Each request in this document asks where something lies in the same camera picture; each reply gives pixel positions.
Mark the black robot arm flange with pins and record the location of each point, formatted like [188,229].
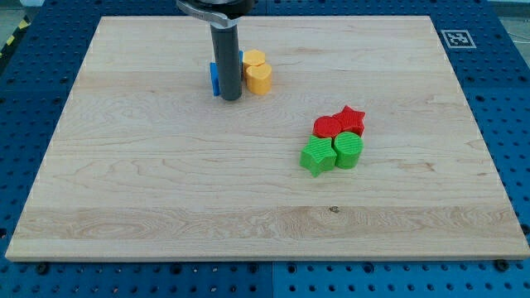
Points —
[219,13]

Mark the wooden board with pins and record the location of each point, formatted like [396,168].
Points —
[146,165]

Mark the red cylinder block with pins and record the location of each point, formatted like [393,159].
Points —
[326,126]

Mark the red star block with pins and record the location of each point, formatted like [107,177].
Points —
[350,120]

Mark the yellow heart block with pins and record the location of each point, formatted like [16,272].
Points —
[259,78]

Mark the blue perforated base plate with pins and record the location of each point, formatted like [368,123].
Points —
[41,71]

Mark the blue block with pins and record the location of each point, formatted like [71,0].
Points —
[214,74]

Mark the green star block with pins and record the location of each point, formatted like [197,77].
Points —
[318,155]

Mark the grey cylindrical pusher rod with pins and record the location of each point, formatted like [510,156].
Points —
[225,42]

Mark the green cylinder block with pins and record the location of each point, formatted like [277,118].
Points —
[348,147]

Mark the white fiducial marker tag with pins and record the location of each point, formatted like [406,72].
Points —
[458,39]

